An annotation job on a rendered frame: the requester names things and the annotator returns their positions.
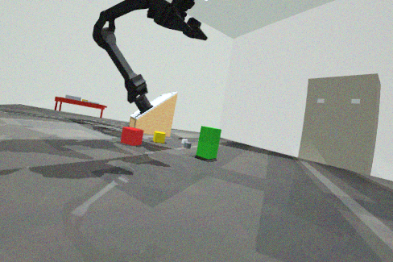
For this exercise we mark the green block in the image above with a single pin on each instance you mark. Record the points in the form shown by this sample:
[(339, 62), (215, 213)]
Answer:
[(207, 150), (210, 135)]

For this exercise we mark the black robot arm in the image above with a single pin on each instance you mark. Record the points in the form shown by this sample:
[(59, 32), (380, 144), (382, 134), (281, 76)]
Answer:
[(105, 38)]

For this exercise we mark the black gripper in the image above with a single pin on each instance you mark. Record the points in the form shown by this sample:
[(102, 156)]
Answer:
[(167, 15)]

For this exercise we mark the red block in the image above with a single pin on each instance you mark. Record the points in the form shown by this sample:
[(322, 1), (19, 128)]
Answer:
[(132, 136)]

